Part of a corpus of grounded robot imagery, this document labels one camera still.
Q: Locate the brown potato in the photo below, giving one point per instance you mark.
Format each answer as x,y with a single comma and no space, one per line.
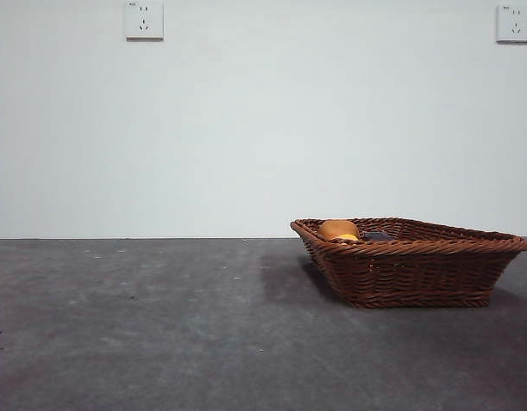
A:
337,228

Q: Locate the yellow corn cob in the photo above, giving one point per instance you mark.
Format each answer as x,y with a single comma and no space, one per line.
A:
348,237

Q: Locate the purple eggplant with green stem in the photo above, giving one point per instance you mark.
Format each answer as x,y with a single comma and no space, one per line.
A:
378,236

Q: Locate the brown wicker basket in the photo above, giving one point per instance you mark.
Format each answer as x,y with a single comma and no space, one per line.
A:
417,274

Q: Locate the white wall socket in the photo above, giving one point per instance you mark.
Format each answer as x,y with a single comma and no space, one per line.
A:
515,23
145,19

